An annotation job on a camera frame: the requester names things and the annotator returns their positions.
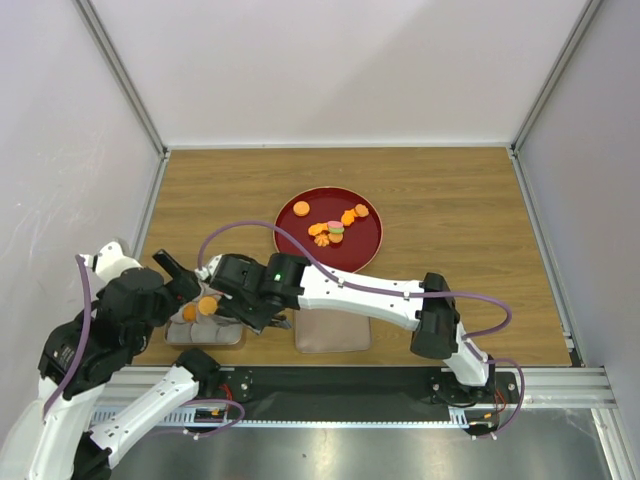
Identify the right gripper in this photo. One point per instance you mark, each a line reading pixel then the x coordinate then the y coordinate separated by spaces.
pixel 232 307

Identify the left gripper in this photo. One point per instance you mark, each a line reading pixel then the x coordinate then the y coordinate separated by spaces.
pixel 183 287

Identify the orange round cookie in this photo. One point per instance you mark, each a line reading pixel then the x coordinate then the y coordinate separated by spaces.
pixel 189 313
pixel 301 208

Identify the orange cookie tin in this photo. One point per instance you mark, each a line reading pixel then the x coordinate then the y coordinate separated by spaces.
pixel 207 305

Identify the pink metal tin lid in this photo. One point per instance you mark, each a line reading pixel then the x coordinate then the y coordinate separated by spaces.
pixel 330 331

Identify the metal tongs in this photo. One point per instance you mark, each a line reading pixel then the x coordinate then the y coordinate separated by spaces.
pixel 280 322

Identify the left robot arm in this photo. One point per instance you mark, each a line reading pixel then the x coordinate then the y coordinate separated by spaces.
pixel 52 438

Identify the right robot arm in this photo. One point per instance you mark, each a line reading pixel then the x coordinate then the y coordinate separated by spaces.
pixel 425 308

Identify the pink green stacked cookies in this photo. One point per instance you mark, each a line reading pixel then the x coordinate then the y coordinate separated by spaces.
pixel 335 227

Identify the metal cookie tin box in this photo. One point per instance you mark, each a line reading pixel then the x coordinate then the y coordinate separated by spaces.
pixel 206 331

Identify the orange swirl cookie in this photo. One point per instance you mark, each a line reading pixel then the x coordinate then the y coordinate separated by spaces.
pixel 322 240

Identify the orange star cookie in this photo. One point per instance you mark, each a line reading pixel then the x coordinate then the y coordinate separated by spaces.
pixel 318 229

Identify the orange round cookie top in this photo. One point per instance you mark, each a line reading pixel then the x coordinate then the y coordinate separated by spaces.
pixel 301 208

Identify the red round tray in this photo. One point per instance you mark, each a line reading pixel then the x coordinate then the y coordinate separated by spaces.
pixel 361 240

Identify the orange flower cookie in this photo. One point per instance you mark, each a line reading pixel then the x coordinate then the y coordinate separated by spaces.
pixel 348 217

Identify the orange scalloped cookie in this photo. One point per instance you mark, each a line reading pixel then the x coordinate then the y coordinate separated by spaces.
pixel 361 210

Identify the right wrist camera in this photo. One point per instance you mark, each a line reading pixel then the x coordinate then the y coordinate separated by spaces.
pixel 207 271

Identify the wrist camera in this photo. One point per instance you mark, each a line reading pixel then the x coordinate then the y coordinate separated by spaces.
pixel 207 271
pixel 111 261

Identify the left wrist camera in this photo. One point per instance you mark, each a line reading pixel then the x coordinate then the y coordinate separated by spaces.
pixel 111 261

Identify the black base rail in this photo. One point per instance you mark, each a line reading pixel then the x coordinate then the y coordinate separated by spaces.
pixel 361 394

